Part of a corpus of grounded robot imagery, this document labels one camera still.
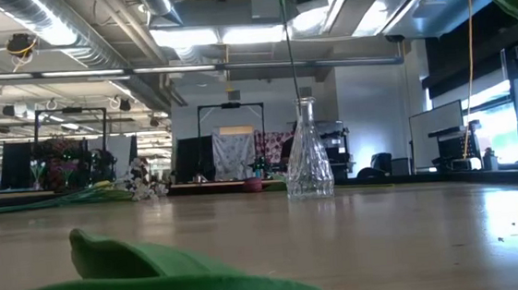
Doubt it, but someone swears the red tulip with thin stem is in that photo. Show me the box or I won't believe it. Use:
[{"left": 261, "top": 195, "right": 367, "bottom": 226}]
[{"left": 274, "top": 0, "right": 307, "bottom": 121}]

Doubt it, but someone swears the dark red tulip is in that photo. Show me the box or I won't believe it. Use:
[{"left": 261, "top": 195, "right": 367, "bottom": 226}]
[{"left": 241, "top": 174, "right": 287, "bottom": 195}]

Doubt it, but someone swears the clear cut glass vase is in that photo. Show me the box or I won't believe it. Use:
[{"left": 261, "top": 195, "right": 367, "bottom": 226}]
[{"left": 279, "top": 95, "right": 337, "bottom": 202}]

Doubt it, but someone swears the white blossom flower spray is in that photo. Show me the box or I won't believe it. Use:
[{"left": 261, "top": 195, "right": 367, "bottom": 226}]
[{"left": 55, "top": 154, "right": 171, "bottom": 209}]

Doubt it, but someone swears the small vase with white tulips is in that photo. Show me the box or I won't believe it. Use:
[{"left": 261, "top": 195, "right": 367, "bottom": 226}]
[{"left": 30, "top": 159, "right": 47, "bottom": 191}]

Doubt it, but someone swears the bright ceiling light panel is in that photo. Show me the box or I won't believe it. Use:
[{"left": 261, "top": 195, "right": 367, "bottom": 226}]
[{"left": 149, "top": 18, "right": 288, "bottom": 54}]

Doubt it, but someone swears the grey ceiling box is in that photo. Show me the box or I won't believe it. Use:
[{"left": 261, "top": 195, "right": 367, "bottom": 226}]
[{"left": 249, "top": 0, "right": 283, "bottom": 21}]

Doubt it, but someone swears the grey horizontal ceiling pipe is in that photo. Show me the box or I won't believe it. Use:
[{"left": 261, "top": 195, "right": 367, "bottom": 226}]
[{"left": 0, "top": 39, "right": 404, "bottom": 96}]

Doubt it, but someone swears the pink patterned cloth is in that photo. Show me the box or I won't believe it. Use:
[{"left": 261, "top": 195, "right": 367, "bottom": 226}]
[{"left": 253, "top": 129, "right": 296, "bottom": 164}]

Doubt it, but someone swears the white floral cloth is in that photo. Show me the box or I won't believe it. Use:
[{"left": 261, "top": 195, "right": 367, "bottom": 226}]
[{"left": 211, "top": 130, "right": 259, "bottom": 182}]

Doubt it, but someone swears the black panel screen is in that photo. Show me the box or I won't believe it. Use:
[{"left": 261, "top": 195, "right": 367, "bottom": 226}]
[{"left": 173, "top": 135, "right": 217, "bottom": 185}]

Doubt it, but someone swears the person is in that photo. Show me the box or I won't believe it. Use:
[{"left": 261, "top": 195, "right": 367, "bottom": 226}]
[{"left": 278, "top": 135, "right": 296, "bottom": 167}]

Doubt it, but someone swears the black machine on counter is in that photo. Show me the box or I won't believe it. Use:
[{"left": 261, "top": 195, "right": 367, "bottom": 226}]
[{"left": 316, "top": 117, "right": 355, "bottom": 182}]

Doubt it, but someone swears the black office chair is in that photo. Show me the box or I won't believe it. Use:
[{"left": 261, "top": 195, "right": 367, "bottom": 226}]
[{"left": 355, "top": 151, "right": 395, "bottom": 180}]

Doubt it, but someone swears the grey waste bin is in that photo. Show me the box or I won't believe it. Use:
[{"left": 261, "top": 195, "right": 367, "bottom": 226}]
[{"left": 390, "top": 156, "right": 412, "bottom": 177}]

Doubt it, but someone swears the whiteboard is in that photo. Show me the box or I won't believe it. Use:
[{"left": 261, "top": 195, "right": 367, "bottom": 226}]
[{"left": 407, "top": 99, "right": 468, "bottom": 172}]

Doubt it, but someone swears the black equipment shelf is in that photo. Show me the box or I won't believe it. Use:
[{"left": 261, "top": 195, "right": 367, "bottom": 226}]
[{"left": 426, "top": 119, "right": 485, "bottom": 174}]

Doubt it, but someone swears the small grey bottle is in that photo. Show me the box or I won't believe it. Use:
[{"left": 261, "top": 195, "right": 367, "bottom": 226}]
[{"left": 481, "top": 146, "right": 499, "bottom": 173}]

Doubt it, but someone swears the small silver spiral duct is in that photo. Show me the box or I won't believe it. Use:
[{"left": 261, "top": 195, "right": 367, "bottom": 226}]
[{"left": 138, "top": 0, "right": 182, "bottom": 30}]

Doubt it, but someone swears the black metal frame rig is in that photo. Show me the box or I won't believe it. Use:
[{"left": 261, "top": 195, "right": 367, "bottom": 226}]
[
  {"left": 194, "top": 99, "right": 271, "bottom": 184},
  {"left": 31, "top": 104, "right": 114, "bottom": 196}
]

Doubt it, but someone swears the large silver spiral duct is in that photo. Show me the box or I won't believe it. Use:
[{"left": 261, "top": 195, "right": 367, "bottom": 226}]
[{"left": 0, "top": 0, "right": 174, "bottom": 125}]

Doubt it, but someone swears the ceiling cable reel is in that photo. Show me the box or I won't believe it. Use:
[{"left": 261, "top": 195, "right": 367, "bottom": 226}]
[{"left": 4, "top": 31, "right": 41, "bottom": 73}]

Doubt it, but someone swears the yellow hanging cable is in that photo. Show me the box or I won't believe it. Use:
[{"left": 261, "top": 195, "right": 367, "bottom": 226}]
[{"left": 450, "top": 0, "right": 489, "bottom": 161}]

